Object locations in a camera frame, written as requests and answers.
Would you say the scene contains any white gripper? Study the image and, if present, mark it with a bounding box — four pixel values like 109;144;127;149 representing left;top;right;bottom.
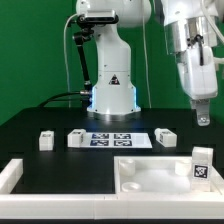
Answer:
177;46;218;126

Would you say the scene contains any white square tabletop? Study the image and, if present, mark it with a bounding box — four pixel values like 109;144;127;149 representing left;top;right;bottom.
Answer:
114;156;224;196

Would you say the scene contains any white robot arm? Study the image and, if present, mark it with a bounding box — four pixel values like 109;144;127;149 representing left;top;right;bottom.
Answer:
76;0;224;126

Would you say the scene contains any white sheet with AprilTags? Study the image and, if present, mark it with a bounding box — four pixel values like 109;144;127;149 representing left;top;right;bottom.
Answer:
81;132;152;148

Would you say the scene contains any white U-shaped obstacle fence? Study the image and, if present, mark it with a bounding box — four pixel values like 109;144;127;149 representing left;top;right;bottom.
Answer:
0;159;224;219

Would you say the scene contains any white cable right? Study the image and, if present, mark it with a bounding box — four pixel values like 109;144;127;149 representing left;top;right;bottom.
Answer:
141;0;153;109

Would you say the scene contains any white cable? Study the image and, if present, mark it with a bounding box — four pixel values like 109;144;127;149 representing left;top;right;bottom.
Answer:
62;13;78;108
141;0;153;109

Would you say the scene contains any grey camera on mount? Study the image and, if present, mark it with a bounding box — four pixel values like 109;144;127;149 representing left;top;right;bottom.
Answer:
79;10;118;24

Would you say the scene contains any black cable at base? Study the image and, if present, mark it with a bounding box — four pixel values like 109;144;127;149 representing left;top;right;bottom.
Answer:
37;89;92;108

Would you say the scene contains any white cable left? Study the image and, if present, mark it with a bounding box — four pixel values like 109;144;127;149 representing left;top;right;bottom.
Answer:
62;13;78;108

